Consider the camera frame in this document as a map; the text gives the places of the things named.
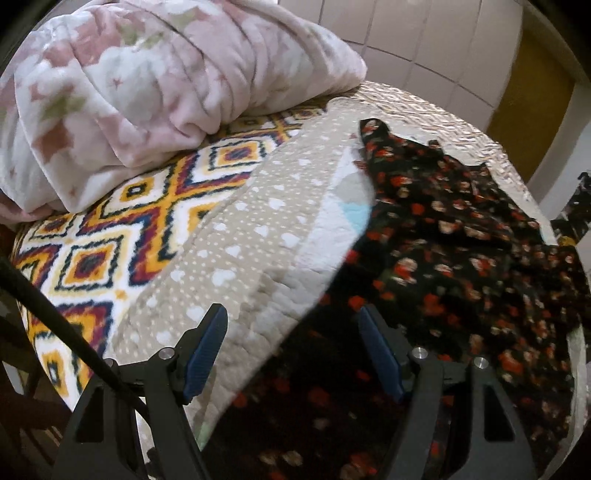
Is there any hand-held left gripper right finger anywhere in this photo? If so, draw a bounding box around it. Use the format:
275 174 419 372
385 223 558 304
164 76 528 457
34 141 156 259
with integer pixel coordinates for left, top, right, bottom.
358 304 539 480

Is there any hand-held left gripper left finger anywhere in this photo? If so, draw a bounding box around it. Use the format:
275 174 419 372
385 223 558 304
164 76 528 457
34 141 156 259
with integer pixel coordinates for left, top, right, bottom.
51 302 229 480

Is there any black floral dress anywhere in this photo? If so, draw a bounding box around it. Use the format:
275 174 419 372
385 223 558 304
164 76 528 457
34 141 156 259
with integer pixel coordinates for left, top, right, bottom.
203 117 591 480

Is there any beige quilt with white hearts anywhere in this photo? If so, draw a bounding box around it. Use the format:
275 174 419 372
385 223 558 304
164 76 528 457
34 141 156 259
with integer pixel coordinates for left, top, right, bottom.
111 80 588 480

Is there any geometric patterned blanket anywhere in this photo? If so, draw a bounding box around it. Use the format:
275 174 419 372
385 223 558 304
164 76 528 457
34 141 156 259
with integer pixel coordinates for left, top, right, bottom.
11 106 328 411

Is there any wooden chair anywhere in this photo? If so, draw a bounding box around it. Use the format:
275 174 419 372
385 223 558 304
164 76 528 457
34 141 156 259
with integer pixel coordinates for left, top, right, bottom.
0 295 70 480

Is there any dark blurred object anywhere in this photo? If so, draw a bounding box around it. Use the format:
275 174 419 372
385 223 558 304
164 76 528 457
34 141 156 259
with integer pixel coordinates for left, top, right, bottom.
551 171 591 247

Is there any pink star fleece blanket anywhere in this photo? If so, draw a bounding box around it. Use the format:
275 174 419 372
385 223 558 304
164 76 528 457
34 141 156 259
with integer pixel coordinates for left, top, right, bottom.
0 0 368 227

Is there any yellow door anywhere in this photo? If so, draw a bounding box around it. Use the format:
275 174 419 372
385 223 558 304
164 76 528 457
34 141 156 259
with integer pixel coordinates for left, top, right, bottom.
487 28 578 158

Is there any black cable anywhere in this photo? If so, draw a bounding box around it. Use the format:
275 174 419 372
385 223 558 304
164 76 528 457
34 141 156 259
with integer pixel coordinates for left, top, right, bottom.
0 256 153 418

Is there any white door frame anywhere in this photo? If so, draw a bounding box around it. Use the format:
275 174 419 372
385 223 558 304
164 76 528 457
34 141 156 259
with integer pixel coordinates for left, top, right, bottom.
526 69 591 227

